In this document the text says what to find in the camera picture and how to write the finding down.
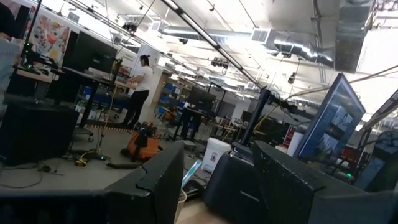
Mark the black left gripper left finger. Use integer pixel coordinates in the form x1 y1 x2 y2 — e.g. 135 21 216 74
105 140 185 224

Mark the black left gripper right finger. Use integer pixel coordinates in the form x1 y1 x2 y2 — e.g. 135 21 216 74
252 140 318 224

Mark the clear ribbed glass cup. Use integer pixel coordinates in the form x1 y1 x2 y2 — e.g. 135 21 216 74
174 189 188 224

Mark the orange shop vacuum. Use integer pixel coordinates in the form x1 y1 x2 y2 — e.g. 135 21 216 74
120 121 163 162

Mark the white plastic bucket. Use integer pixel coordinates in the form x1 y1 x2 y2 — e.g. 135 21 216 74
201 137 233 174

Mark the black monitor stand pole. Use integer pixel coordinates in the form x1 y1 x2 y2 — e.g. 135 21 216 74
241 88 271 147

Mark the blue-screen computer monitor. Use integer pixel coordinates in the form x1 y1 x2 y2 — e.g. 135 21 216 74
294 73 367 164

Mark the person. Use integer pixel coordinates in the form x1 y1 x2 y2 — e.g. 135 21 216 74
123 54 155 129

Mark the black cabinet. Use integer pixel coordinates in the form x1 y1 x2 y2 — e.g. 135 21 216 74
0 101 80 166

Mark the wooden background desk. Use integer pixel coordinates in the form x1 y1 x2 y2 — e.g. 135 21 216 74
15 67 137 128

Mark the large black monitor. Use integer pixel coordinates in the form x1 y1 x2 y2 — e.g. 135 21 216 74
62 30 118 74

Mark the floral patterned cloth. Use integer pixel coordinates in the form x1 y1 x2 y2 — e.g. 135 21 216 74
29 14 72 67

